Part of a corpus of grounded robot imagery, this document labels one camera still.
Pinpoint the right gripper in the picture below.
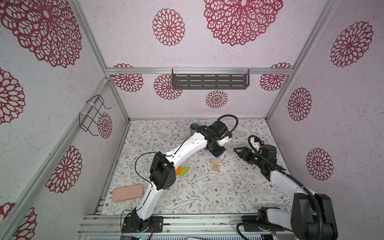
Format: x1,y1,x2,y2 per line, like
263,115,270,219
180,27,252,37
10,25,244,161
234,147,265,169

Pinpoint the natural wood long block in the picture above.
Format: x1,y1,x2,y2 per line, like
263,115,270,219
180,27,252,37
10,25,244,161
212,159,222,165

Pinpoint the green rectangular block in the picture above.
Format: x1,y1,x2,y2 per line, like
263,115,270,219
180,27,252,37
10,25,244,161
179,167,190,176

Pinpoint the orange rectangular block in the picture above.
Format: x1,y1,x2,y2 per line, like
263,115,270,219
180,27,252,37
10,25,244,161
175,167,183,176

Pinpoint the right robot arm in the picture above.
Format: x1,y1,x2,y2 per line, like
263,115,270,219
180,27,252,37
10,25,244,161
234,145,338,240

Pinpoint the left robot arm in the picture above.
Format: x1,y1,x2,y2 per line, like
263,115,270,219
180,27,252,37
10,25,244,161
131,119,238,228

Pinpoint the pink flat block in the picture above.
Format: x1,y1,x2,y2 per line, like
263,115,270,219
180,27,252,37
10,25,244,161
112,184,144,203

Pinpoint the teal cup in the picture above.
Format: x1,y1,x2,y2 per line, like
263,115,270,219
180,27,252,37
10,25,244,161
190,123,200,136

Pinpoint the grey wall shelf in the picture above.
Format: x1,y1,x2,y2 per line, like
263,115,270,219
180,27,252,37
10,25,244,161
171,69,250,90

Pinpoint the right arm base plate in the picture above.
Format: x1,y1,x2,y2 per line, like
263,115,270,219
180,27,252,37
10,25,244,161
242,215,285,232

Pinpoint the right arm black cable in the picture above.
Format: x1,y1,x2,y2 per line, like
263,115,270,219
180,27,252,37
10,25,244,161
236,134,325,240

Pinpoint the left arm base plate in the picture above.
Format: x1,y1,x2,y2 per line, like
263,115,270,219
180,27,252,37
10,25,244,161
122,216,164,233

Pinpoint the black wire rack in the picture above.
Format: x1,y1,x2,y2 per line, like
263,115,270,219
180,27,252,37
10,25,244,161
78,95,113,139

